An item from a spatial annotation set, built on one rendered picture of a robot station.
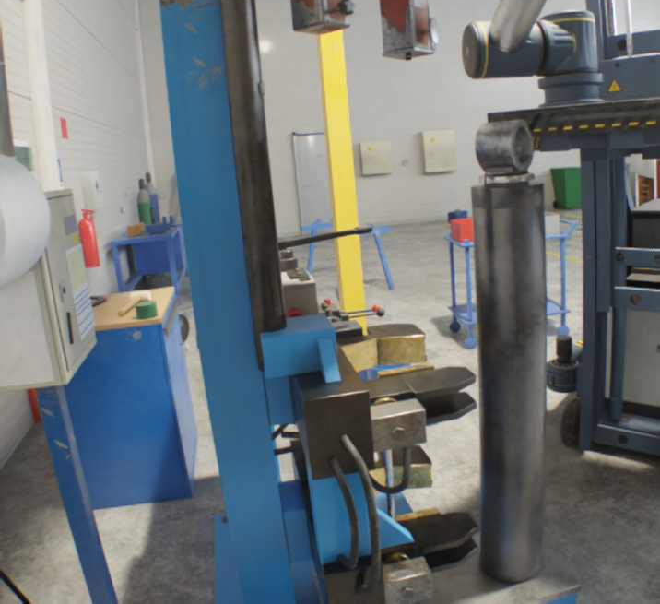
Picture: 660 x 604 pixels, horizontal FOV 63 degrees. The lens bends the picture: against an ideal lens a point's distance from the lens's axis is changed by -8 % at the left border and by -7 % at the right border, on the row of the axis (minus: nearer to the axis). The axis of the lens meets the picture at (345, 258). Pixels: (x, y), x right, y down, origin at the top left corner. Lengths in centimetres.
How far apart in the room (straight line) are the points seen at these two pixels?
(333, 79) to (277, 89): 827
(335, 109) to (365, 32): 885
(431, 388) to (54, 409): 92
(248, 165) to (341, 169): 279
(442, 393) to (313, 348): 35
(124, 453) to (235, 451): 139
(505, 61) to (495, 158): 48
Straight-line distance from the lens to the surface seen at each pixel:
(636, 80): 265
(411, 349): 189
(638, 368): 320
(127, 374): 282
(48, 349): 128
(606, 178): 272
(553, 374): 330
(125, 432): 294
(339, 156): 412
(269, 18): 1267
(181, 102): 148
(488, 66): 204
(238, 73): 137
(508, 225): 164
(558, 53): 212
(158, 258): 844
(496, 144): 166
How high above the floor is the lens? 158
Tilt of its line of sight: 10 degrees down
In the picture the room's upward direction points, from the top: 5 degrees counter-clockwise
